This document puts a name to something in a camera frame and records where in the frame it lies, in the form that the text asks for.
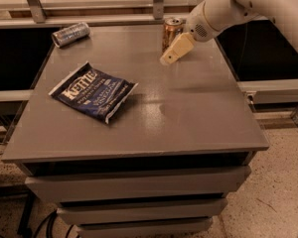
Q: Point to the blue Kettle chips bag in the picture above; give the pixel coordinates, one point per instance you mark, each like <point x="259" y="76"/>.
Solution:
<point x="93" y="92"/>

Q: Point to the bottom grey drawer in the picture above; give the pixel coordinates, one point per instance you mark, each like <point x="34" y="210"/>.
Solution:
<point x="122" y="230"/>

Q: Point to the metal window frame rail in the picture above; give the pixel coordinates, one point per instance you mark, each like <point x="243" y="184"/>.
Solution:
<point x="98" y="10"/>

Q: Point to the grey drawer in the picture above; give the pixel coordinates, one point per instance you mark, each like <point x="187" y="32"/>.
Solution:
<point x="86" y="187"/>
<point x="122" y="230"/>
<point x="128" y="212"/>

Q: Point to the top grey drawer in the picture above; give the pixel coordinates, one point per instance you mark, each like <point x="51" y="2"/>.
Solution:
<point x="86" y="187"/>

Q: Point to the silver can lying down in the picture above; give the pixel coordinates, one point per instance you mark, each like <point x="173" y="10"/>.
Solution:
<point x="70" y="34"/>

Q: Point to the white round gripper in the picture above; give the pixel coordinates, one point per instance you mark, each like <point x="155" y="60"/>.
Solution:
<point x="198" y="25"/>

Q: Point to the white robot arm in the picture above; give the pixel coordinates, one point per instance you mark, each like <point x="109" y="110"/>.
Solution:
<point x="211" y="17"/>

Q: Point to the middle grey drawer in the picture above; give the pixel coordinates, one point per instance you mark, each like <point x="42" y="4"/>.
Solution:
<point x="128" y="212"/>

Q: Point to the orange soda can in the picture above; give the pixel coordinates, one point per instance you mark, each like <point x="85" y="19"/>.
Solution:
<point x="171" y="29"/>

